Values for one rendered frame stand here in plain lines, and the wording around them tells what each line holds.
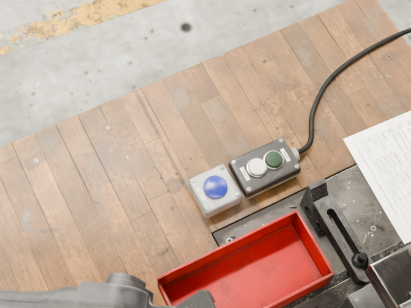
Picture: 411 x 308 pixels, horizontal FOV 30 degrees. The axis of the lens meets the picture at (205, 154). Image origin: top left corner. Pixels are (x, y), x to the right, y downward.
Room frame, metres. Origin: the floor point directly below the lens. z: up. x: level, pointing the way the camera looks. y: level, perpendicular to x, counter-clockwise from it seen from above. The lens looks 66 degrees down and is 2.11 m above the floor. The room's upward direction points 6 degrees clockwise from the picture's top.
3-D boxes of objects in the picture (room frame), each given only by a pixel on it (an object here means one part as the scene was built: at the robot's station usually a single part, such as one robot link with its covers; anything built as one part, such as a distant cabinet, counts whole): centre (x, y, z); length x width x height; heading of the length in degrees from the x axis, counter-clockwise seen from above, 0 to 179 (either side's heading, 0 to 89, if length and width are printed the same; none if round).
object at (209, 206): (0.47, -0.02, 0.90); 0.07 x 0.07 x 0.06; 32
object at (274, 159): (0.53, -0.12, 0.93); 0.03 x 0.03 x 0.02
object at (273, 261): (0.32, -0.08, 0.93); 0.25 x 0.12 x 0.06; 122
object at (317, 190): (0.44, -0.20, 0.95); 0.06 x 0.03 x 0.09; 32
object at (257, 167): (0.51, -0.09, 0.93); 0.03 x 0.03 x 0.02
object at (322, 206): (0.39, -0.23, 0.95); 0.15 x 0.03 x 0.10; 32
